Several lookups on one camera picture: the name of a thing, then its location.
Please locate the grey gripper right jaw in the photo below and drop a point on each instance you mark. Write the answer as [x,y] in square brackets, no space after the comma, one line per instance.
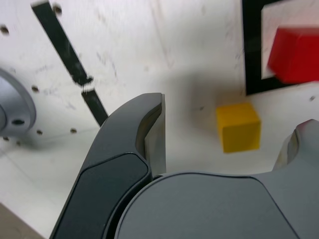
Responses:
[211,209]

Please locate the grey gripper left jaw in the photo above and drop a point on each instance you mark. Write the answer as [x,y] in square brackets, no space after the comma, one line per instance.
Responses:
[104,161]

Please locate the black tape strip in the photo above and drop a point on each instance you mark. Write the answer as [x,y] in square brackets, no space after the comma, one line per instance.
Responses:
[62,49]

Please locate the red cube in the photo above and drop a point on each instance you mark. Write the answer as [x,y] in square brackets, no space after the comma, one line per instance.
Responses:
[296,57]

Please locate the yellow cube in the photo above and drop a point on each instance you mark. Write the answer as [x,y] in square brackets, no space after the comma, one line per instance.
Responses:
[239,129]

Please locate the black tape square outline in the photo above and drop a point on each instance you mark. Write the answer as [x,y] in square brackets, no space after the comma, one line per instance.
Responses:
[253,49]

